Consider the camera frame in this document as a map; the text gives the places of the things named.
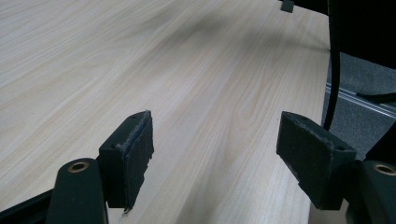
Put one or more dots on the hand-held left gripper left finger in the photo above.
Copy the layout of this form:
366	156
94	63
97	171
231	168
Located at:
127	161

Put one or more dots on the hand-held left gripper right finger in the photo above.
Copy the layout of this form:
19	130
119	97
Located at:
317	165

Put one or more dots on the grey tape piece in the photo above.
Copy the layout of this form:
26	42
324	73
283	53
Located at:
287	5

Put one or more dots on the aluminium rail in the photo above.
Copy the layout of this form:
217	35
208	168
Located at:
358	101

